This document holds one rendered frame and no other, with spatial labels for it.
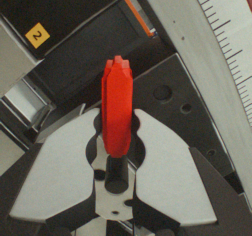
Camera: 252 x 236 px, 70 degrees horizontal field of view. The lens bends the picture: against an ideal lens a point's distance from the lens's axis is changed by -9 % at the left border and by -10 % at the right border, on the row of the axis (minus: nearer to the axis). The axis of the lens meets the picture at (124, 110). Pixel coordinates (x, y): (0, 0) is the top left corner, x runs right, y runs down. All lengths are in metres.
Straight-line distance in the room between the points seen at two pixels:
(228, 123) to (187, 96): 0.05
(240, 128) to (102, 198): 0.16
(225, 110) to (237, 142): 0.04
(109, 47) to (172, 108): 0.56
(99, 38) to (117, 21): 0.08
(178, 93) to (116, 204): 0.14
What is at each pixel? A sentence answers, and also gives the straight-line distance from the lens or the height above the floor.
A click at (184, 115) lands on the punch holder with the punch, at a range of 0.17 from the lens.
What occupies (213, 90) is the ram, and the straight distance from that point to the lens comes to 0.17.
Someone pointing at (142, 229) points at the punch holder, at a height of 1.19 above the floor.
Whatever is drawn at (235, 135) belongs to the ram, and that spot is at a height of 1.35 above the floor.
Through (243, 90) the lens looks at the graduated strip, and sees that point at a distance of 0.18.
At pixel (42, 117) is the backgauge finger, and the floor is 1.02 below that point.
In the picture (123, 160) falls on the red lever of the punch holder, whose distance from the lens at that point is 0.16.
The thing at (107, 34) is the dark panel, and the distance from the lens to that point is 0.69.
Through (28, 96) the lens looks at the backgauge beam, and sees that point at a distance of 0.58.
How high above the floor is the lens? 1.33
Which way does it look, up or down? 16 degrees down
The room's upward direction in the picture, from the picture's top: 59 degrees clockwise
